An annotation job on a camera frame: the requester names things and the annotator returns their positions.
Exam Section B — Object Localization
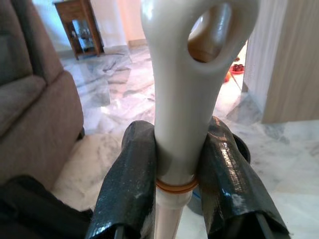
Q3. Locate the wooden cabinet with glass door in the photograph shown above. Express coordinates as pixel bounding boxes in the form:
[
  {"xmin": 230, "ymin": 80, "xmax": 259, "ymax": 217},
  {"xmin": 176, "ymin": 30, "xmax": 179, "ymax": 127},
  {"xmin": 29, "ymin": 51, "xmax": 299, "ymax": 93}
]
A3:
[{"xmin": 53, "ymin": 0, "xmax": 106, "ymax": 61}]

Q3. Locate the broom with cream handle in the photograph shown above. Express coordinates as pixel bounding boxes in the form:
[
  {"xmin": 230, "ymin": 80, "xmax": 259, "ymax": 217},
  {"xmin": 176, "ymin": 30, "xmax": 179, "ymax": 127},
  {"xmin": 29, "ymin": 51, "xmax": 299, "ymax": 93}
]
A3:
[{"xmin": 139, "ymin": 0, "xmax": 258, "ymax": 239}]

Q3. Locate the brown fabric sofa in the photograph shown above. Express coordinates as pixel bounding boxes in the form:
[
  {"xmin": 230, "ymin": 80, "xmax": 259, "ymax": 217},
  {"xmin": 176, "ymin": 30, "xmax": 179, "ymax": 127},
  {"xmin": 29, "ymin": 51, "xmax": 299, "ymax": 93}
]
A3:
[{"xmin": 0, "ymin": 0, "xmax": 85, "ymax": 191}]

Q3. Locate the orange rubber band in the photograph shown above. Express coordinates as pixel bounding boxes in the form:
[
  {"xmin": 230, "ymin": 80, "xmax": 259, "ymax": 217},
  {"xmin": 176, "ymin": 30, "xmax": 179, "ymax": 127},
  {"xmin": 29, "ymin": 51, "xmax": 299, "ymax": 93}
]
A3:
[{"xmin": 155, "ymin": 175, "xmax": 199, "ymax": 194}]

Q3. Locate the black fabric object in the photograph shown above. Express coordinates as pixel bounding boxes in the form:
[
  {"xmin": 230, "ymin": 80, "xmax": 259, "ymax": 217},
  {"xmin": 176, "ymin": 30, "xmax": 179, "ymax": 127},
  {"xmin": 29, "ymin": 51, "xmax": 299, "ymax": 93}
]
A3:
[{"xmin": 0, "ymin": 175, "xmax": 93, "ymax": 239}]

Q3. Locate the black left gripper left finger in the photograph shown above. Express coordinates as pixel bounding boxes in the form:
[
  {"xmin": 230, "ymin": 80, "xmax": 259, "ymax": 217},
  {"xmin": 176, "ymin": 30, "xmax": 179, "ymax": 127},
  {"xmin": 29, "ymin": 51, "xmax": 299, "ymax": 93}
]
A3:
[{"xmin": 85, "ymin": 120, "xmax": 158, "ymax": 239}]

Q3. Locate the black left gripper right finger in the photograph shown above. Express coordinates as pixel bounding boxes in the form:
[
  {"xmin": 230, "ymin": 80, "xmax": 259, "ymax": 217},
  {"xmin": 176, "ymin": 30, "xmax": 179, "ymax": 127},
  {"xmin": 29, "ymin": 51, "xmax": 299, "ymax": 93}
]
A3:
[{"xmin": 198, "ymin": 116, "xmax": 291, "ymax": 239}]

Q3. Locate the light wood panel cabinet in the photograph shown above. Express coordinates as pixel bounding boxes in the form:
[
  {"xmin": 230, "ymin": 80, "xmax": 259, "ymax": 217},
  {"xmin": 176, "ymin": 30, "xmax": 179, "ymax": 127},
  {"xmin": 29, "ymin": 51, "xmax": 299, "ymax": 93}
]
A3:
[{"xmin": 242, "ymin": 0, "xmax": 319, "ymax": 124}]

